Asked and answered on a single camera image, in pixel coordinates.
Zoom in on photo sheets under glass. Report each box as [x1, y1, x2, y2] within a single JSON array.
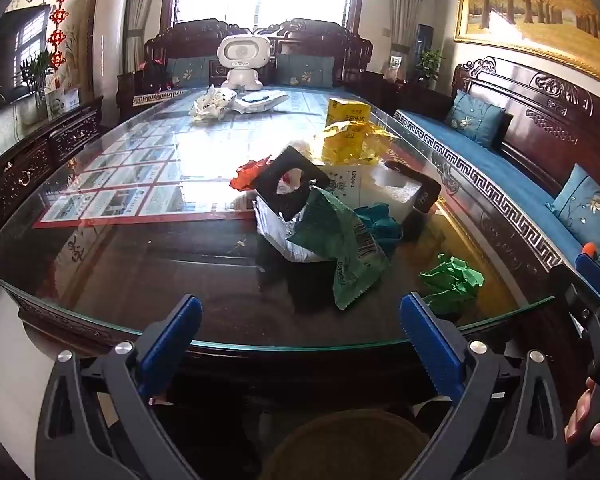
[[32, 89, 396, 228]]

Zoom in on gold framed tree painting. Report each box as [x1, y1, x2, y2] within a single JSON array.
[[453, 0, 600, 91]]

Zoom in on white standing air conditioner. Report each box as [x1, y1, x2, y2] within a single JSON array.
[[91, 0, 130, 111]]

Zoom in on bamboo plant in vase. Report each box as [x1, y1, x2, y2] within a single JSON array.
[[20, 50, 53, 123]]

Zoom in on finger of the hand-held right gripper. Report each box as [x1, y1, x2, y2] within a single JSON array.
[[550, 262, 600, 341], [574, 241, 600, 307]]

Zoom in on round brown waste bin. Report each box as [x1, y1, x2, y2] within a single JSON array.
[[275, 407, 431, 480]]

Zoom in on white paper envelope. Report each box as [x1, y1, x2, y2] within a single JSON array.
[[232, 91, 290, 113]]

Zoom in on golden yellow plastic wrapper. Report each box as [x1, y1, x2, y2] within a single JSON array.
[[314, 121, 400, 167]]

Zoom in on small white box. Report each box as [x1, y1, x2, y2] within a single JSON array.
[[47, 87, 81, 113]]

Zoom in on black television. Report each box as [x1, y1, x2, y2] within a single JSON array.
[[0, 7, 51, 106]]

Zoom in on green snack packet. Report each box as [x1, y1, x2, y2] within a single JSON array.
[[287, 186, 392, 311]]

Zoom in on green crumpled paper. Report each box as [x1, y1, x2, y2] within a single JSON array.
[[419, 254, 486, 317]]

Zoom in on teal embroidered cushion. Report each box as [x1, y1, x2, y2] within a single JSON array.
[[546, 164, 600, 273], [444, 90, 506, 148], [166, 56, 212, 88], [275, 53, 335, 88]]

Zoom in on white foam block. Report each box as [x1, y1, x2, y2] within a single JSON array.
[[360, 165, 423, 223]]

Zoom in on teal crumpled paper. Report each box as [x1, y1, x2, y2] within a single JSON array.
[[355, 202, 405, 256]]

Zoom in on blue patterned seat pad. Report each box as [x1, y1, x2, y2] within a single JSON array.
[[395, 107, 586, 267]]

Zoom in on dark wooden side table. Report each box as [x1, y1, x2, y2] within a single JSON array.
[[342, 70, 406, 111]]

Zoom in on carved wooden cabinet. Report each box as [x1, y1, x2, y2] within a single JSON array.
[[0, 95, 103, 241]]

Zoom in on person's right hand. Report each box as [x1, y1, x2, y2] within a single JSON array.
[[564, 377, 600, 446]]

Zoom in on black box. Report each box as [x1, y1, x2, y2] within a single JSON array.
[[384, 159, 442, 216]]

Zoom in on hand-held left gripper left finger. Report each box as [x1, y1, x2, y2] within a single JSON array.
[[35, 294, 203, 480]]

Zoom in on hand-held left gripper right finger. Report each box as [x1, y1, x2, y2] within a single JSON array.
[[399, 291, 568, 480]]

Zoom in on glass topped wooden table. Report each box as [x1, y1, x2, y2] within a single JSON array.
[[0, 85, 556, 411]]

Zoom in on potted green plant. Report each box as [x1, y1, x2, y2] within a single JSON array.
[[417, 49, 443, 91]]

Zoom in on beige curtain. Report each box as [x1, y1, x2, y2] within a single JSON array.
[[387, 0, 426, 56], [127, 0, 168, 71]]

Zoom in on black cardboard with hole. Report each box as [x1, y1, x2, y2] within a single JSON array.
[[254, 145, 331, 221]]

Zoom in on long carved wooden sofa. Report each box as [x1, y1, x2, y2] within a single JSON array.
[[395, 56, 600, 306]]

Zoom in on red knot hanging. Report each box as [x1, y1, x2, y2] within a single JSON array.
[[49, 0, 72, 86]]

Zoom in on red crumpled paper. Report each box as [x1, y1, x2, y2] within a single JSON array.
[[230, 156, 276, 193]]

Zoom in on white robot toy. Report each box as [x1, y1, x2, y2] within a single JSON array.
[[216, 34, 272, 92]]

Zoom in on white printed carton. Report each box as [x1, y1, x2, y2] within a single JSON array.
[[325, 162, 366, 208]]

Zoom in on yellow carton box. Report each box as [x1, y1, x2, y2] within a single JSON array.
[[326, 97, 372, 128]]

